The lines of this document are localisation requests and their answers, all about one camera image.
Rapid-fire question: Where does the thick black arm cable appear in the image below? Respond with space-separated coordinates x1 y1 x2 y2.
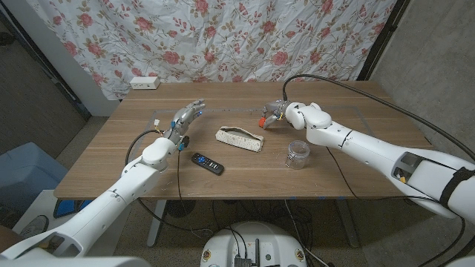
281 73 475 162
125 128 214 238

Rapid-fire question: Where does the white table leg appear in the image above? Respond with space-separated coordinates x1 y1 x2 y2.
146 200 168 248

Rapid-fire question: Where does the black round floor disc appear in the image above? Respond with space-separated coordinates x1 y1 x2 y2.
166 200 197 218

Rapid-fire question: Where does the white power strip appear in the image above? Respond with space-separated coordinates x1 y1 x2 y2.
129 76 161 90

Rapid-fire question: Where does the grey sneaker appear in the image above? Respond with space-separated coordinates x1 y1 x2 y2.
20 214 49 238

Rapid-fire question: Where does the grey table leg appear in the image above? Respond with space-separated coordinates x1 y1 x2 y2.
335 199 361 248

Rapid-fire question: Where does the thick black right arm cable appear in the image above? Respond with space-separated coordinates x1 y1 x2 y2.
281 73 475 162

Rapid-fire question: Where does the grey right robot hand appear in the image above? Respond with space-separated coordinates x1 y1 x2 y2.
261 99 292 130

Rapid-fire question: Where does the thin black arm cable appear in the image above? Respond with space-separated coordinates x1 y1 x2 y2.
176 149 186 208
324 146 439 203

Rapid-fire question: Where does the blue plastic bin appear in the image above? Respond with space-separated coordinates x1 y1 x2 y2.
0 142 69 212

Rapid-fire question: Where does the black TV remote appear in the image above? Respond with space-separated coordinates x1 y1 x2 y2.
191 152 225 177

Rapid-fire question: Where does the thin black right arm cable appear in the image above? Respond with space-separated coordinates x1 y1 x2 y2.
324 146 439 203

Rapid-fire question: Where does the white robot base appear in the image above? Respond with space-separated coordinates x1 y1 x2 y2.
200 221 308 267

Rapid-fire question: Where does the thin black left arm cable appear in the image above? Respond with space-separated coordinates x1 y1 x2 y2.
176 149 186 208

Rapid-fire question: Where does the clear plastic cup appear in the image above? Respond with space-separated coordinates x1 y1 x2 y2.
284 139 311 171

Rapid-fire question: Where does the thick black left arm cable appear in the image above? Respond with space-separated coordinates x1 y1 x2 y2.
125 128 214 238

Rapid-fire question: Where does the person's forearm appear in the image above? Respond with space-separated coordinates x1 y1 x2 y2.
0 225 22 253

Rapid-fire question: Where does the blue floor pad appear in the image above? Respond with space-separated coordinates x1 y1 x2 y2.
53 199 94 219

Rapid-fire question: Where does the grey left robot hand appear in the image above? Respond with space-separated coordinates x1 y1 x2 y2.
163 98 206 151

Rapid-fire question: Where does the white floor cable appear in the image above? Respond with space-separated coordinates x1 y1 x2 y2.
284 200 330 267

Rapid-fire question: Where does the cream dotted pen bag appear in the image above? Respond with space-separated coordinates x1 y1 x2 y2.
215 125 265 154

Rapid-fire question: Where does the black stand pole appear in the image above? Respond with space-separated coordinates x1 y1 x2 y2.
356 0 411 82

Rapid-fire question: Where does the floral fabric backdrop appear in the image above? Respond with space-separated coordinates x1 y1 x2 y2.
25 0 397 101

